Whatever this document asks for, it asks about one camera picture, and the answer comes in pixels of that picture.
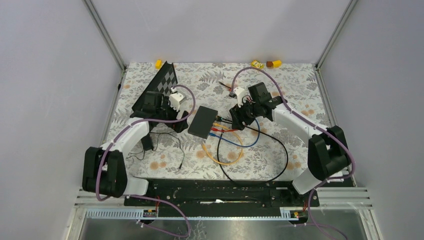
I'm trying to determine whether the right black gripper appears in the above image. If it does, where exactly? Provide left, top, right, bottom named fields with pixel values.
left=229, top=97, right=260, bottom=131

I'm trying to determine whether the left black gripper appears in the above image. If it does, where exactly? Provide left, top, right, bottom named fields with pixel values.
left=156, top=96, right=189, bottom=133

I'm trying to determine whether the black ethernet cable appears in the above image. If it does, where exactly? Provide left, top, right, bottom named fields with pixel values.
left=215, top=116, right=289, bottom=184

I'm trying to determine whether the black network switch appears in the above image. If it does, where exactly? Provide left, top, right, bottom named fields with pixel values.
left=187, top=106, right=218, bottom=140

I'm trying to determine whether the black power adapter with cord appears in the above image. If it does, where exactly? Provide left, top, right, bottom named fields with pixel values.
left=129, top=132, right=186, bottom=170

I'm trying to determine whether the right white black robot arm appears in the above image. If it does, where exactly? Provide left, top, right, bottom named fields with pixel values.
left=229, top=82, right=351, bottom=206

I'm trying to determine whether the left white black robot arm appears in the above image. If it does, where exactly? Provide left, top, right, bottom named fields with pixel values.
left=82, top=91, right=189, bottom=206

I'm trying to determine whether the floral patterned table mat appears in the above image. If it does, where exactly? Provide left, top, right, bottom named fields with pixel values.
left=124, top=63, right=330, bottom=181

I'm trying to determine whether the black white checkerboard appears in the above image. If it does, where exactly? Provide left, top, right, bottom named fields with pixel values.
left=131, top=61, right=178, bottom=112

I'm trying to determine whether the yellow owl toy block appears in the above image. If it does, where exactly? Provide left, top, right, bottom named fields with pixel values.
left=250, top=60, right=264, bottom=69

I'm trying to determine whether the small yellow block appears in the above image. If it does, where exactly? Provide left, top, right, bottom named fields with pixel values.
left=154, top=59, right=163, bottom=70

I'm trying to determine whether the yellow rectangular block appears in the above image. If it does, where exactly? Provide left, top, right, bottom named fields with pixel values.
left=271, top=60, right=282, bottom=68

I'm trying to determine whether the yellow ethernet cable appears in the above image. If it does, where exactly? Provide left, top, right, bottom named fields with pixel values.
left=201, top=123, right=244, bottom=167

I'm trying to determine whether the red ethernet cable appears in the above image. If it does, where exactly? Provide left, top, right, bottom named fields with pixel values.
left=210, top=82, right=239, bottom=134

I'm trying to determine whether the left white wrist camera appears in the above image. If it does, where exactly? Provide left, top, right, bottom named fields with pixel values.
left=168, top=91, right=186, bottom=112

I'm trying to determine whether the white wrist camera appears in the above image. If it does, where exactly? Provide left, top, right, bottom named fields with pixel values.
left=232, top=87, right=248, bottom=108
left=168, top=91, right=186, bottom=112

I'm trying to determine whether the blue ethernet cable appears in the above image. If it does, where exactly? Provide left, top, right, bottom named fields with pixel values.
left=209, top=117, right=261, bottom=149

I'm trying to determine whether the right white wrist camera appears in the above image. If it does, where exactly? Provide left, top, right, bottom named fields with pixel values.
left=232, top=87, right=248, bottom=108

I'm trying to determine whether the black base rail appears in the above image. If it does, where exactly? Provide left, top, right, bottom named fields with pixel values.
left=91, top=177, right=321, bottom=220

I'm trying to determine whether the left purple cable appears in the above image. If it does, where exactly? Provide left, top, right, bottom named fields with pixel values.
left=95, top=84, right=197, bottom=239

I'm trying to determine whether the purple cable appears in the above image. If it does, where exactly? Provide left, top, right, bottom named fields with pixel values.
left=95, top=84, right=197, bottom=239
left=230, top=66, right=356, bottom=240

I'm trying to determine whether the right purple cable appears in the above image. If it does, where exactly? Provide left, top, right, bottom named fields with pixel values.
left=230, top=66, right=356, bottom=240

